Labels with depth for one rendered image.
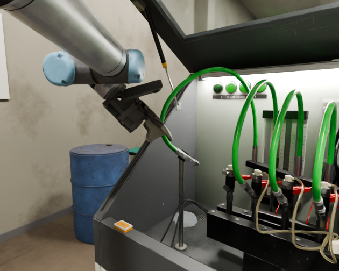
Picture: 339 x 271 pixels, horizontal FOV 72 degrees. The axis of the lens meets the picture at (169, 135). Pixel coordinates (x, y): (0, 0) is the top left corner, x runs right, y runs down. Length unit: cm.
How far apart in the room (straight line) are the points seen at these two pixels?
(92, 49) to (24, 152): 239
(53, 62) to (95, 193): 180
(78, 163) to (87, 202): 37
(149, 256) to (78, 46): 52
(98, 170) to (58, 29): 191
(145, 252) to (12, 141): 219
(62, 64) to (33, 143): 224
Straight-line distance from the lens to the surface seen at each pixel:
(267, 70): 95
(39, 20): 34
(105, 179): 224
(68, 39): 38
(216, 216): 76
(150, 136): 66
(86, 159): 221
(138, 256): 72
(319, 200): 57
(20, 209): 289
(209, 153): 110
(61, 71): 58
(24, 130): 273
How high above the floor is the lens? 132
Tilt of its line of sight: 8 degrees down
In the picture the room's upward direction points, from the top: straight up
